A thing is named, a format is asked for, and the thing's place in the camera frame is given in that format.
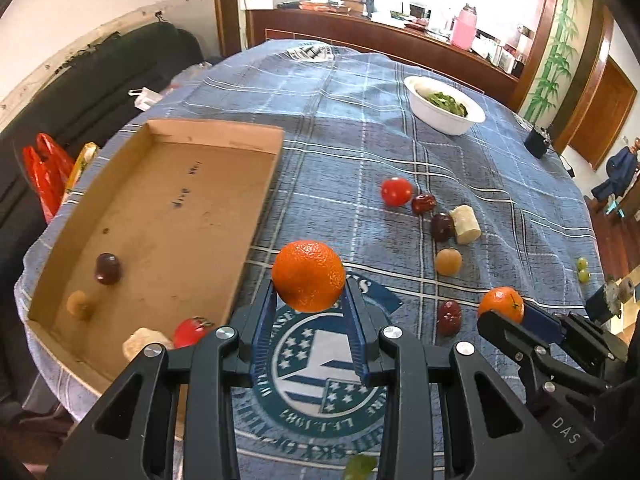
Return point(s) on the white plastic item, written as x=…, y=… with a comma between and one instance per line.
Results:
x=145, y=98

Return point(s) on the bamboo wall picture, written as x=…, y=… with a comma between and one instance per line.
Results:
x=557, y=50

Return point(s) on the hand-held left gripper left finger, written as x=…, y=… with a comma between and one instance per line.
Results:
x=262, y=330

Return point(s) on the blue cloth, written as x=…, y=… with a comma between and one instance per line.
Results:
x=617, y=170

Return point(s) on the black sofa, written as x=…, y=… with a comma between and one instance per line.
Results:
x=100, y=75

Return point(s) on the brown kiwi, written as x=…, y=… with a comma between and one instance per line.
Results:
x=448, y=261
x=80, y=305

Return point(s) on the green grape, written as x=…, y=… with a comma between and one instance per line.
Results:
x=583, y=275
x=581, y=263

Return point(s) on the blue checked tablecloth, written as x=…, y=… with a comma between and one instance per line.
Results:
x=350, y=150

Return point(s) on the wooden counter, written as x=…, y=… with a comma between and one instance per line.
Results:
x=350, y=30

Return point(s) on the clear plastic bag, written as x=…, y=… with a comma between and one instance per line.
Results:
x=192, y=75

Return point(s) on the white bowl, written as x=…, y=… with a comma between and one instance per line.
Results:
x=440, y=120

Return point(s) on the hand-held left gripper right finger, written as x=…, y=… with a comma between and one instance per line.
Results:
x=357, y=340

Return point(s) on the orange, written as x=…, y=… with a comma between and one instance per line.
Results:
x=500, y=302
x=308, y=275

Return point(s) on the green vegetables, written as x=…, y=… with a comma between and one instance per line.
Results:
x=447, y=101

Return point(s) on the black phone stand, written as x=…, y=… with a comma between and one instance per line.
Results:
x=370, y=1

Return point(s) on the dark purple plum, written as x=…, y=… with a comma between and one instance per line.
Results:
x=441, y=226
x=107, y=268

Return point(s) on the pink bottle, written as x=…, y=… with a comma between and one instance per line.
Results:
x=462, y=27

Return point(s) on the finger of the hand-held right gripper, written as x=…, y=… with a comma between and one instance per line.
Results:
x=505, y=335
x=542, y=322

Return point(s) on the red plastic bag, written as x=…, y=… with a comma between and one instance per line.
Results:
x=45, y=175

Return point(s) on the yellow plastic bag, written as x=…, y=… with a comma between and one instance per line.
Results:
x=82, y=160

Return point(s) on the cardboard box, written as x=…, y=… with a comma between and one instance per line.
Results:
x=165, y=220

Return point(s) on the rusty electric motor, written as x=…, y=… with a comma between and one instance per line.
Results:
x=607, y=300

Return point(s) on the red tomato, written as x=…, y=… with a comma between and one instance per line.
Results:
x=396, y=191
x=190, y=332

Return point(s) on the green leaf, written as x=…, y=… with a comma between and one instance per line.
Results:
x=360, y=465

